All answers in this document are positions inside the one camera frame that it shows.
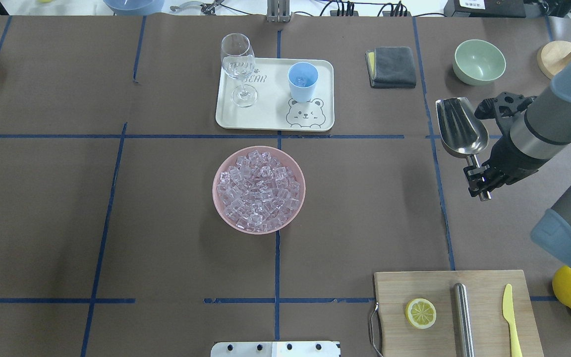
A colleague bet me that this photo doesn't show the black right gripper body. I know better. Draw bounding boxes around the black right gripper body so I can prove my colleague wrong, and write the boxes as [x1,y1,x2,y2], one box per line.
[483,136,539,186]

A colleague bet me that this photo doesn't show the metal ice scoop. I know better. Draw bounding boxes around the metal ice scoop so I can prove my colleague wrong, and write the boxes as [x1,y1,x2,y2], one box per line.
[436,97,491,201]

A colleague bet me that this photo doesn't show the pink bowl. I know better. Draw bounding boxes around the pink bowl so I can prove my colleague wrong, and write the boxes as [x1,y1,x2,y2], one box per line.
[212,146,306,235]

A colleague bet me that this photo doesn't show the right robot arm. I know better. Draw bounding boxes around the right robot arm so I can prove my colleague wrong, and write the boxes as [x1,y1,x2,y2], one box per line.
[464,63,571,267]

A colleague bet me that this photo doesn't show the ice cubes in cup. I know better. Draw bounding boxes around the ice cubes in cup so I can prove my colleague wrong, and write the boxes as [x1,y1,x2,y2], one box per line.
[290,74,316,88]

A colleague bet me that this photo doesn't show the light blue plastic cup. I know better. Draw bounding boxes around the light blue plastic cup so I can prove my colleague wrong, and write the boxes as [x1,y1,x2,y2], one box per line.
[287,61,319,102]

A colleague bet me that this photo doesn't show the clear ice cubes pile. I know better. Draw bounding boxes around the clear ice cubes pile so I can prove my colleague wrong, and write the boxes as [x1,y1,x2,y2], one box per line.
[217,150,301,232]

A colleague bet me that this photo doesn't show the green bowl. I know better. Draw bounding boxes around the green bowl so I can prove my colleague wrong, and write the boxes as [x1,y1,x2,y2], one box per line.
[453,39,506,86]

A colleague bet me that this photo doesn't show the wooden stand with pole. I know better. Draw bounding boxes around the wooden stand with pole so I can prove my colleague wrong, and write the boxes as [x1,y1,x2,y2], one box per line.
[537,40,571,79]

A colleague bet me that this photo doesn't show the yellow plastic knife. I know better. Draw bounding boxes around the yellow plastic knife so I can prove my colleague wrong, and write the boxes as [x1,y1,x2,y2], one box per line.
[502,283,523,357]

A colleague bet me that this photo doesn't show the grey yellow folded cloth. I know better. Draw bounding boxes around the grey yellow folded cloth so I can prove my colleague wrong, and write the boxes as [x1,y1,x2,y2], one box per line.
[366,47,416,88]

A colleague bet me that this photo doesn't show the wooden cutting board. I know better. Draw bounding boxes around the wooden cutting board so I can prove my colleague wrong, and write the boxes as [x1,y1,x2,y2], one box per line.
[374,270,544,357]

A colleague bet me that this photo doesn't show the lemon half slice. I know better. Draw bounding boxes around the lemon half slice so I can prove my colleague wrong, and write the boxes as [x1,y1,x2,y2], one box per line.
[404,298,437,329]

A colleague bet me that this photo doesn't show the steel muddler rod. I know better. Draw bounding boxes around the steel muddler rod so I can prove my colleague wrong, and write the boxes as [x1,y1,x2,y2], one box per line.
[453,283,475,357]

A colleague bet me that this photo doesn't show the cream bear tray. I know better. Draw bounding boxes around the cream bear tray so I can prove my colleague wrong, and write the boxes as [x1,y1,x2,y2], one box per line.
[215,58,335,132]

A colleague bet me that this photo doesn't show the clear wine glass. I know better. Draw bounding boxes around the clear wine glass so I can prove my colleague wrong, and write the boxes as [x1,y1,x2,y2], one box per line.
[221,33,258,108]

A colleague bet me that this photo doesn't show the blue bowl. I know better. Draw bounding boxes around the blue bowl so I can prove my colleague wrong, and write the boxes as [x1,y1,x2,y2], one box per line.
[103,0,165,16]

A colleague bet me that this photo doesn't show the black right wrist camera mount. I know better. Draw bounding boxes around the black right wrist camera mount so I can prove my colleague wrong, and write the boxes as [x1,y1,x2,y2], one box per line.
[474,91,537,135]

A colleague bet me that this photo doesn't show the aluminium frame post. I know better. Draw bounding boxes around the aluminium frame post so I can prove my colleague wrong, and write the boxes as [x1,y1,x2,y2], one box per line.
[267,0,291,23]

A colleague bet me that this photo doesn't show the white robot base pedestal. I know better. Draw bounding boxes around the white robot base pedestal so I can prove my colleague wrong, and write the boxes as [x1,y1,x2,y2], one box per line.
[210,341,342,357]

